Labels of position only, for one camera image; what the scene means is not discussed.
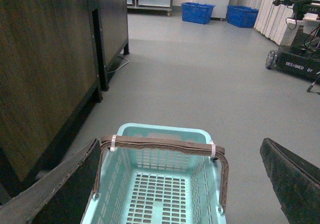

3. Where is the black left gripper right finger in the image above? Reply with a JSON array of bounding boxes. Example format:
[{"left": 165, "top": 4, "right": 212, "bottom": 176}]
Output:
[{"left": 260, "top": 138, "right": 320, "bottom": 223}]

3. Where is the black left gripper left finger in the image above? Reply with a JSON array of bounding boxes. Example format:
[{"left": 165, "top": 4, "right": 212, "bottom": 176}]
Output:
[{"left": 0, "top": 139, "right": 101, "bottom": 223}]

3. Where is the brown basket handle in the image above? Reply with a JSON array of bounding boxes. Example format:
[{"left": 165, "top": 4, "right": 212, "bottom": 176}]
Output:
[{"left": 92, "top": 135, "right": 229, "bottom": 212}]

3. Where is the light blue plastic basket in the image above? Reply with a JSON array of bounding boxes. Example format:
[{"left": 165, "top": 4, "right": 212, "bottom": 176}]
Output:
[{"left": 81, "top": 123, "right": 226, "bottom": 223}]

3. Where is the dark wooden cabinet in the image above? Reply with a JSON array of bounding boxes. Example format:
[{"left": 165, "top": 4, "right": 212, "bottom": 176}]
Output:
[{"left": 0, "top": 0, "right": 129, "bottom": 204}]

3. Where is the blue plastic crate right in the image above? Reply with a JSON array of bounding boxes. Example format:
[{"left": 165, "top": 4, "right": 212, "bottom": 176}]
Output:
[{"left": 226, "top": 6, "right": 259, "bottom": 28}]

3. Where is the blue plastic crate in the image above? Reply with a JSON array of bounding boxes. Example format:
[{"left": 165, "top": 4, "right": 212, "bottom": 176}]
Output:
[
  {"left": 181, "top": 2, "right": 216, "bottom": 25},
  {"left": 226, "top": 6, "right": 259, "bottom": 28}
]

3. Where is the blue plastic crate left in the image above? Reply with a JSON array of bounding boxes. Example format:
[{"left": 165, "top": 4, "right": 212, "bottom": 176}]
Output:
[{"left": 181, "top": 2, "right": 216, "bottom": 25}]

